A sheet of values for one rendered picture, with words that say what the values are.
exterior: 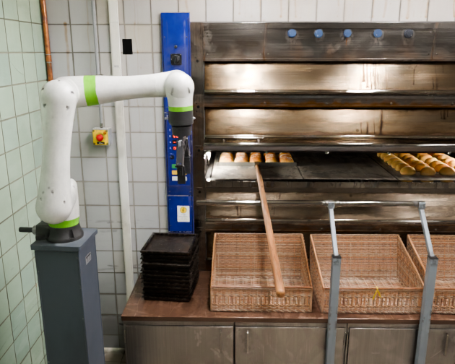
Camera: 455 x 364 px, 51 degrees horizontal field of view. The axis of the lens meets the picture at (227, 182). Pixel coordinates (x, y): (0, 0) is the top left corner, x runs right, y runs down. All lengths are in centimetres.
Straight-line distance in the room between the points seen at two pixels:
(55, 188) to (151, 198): 124
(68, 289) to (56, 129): 69
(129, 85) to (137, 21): 100
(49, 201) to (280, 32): 163
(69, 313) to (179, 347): 81
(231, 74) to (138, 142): 69
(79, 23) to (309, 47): 131
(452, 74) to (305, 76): 83
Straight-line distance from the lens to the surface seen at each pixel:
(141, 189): 298
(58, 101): 175
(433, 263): 261
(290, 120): 285
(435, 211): 319
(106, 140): 287
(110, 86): 190
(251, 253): 300
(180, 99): 178
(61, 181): 182
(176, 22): 279
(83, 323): 216
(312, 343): 275
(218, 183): 291
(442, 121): 307
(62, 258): 205
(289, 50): 283
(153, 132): 288
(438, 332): 289
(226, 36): 281
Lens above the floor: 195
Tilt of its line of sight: 15 degrees down
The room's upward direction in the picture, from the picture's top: straight up
